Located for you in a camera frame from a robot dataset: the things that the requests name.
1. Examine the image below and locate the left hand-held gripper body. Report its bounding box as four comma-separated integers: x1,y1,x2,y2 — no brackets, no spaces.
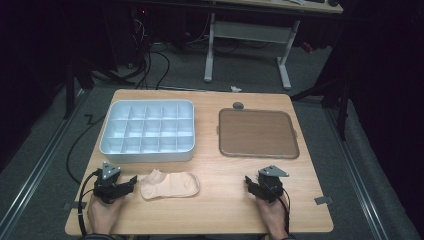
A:
93,162,123,204

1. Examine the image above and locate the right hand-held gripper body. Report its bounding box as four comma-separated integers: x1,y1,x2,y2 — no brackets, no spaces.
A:
254,164,290,204

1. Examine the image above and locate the white divided storage box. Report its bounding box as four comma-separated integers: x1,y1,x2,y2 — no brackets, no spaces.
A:
99,99,196,164

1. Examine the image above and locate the peach ankle sock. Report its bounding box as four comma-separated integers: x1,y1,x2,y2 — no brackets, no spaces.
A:
139,168,201,201

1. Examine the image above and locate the person's left hand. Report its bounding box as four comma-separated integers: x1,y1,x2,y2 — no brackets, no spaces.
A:
87,194,126,236

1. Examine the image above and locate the person's right hand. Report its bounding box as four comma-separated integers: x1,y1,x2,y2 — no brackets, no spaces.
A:
255,194,289,239

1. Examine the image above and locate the grey tape piece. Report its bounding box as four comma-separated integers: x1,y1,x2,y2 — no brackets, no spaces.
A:
314,195,334,206
63,201,88,212

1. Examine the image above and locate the brown wooden tray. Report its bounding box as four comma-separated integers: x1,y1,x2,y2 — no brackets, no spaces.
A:
218,107,300,160

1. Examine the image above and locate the black stand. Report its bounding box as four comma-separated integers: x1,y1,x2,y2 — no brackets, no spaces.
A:
62,58,96,120
289,74,352,142

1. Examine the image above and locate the white-framed wooden desk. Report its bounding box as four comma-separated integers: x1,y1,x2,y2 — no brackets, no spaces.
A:
203,0,344,91

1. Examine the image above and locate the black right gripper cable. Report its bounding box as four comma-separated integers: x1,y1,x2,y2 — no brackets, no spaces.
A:
280,187,291,234

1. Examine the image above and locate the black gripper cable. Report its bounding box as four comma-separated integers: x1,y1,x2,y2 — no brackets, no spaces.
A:
280,187,291,234
77,169,102,236

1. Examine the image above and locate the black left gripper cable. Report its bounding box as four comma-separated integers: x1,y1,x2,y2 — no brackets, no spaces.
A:
77,169,102,236

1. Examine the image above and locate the black floor cable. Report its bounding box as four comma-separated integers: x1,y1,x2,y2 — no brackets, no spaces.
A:
65,113,107,186

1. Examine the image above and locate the metal floor rail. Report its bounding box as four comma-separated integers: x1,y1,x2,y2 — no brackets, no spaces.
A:
324,106,390,240
0,89,92,236

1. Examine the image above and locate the black looped cable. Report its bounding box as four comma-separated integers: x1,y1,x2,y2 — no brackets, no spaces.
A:
133,43,172,91

